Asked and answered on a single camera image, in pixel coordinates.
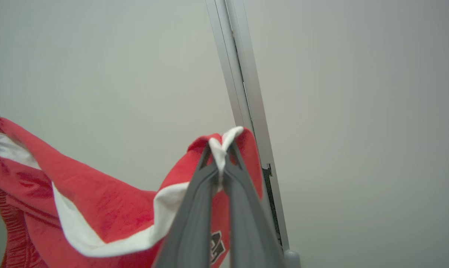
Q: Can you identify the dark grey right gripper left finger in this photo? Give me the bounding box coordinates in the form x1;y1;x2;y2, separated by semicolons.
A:
154;143;222;268

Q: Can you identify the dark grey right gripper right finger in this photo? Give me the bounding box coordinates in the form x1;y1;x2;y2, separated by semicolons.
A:
222;141;285;268

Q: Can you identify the red garment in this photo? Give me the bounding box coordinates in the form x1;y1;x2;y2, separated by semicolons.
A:
0;117;264;268

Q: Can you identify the grey metal partition post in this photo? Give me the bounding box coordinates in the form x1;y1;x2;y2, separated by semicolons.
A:
205;0;302;268

